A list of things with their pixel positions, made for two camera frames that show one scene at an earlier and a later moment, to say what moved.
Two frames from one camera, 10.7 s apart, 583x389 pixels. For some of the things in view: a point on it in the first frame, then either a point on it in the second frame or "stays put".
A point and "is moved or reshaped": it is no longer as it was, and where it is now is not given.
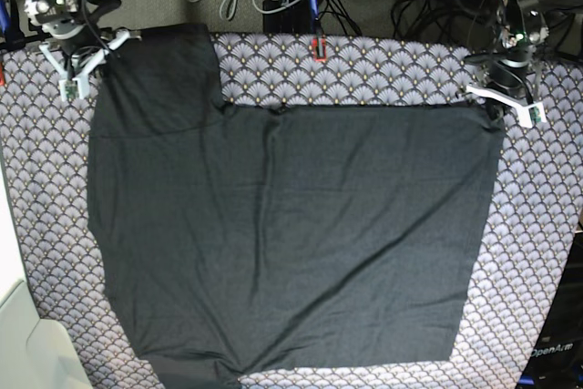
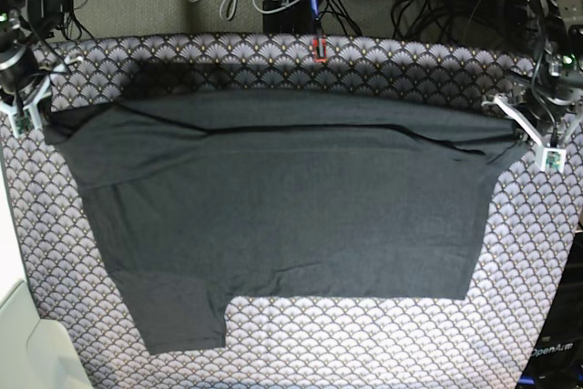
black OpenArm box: x=555 y=360 stays put
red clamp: x=314 y=47 stays put
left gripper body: x=86 y=39 to x=15 y=76
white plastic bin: x=36 y=353 stays put
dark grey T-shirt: x=257 y=240 is moved or reshaped
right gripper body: x=507 y=75 to x=547 y=115
